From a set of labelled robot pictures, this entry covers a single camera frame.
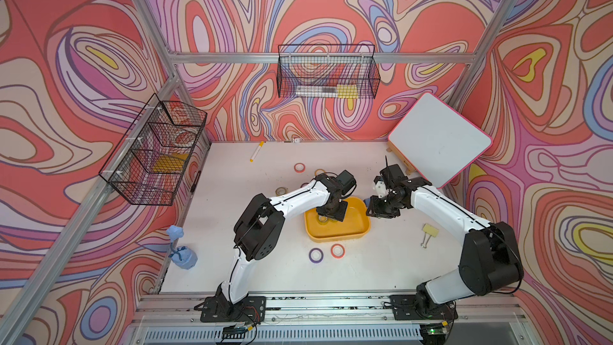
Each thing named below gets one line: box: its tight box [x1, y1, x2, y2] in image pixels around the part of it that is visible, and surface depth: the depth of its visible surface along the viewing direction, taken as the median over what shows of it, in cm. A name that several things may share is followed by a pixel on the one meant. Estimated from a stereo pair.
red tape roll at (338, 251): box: [330, 242, 346, 260], surface depth 87 cm
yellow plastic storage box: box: [304, 196, 372, 244], surface depth 92 cm
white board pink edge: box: [387, 91, 493, 190], surface depth 97 cm
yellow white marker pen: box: [249, 140, 265, 163], surface depth 117 cm
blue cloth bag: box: [166, 224, 198, 270], surface depth 78 cm
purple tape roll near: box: [308, 247, 325, 264], surface depth 86 cm
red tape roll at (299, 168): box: [293, 162, 306, 174], surface depth 113 cm
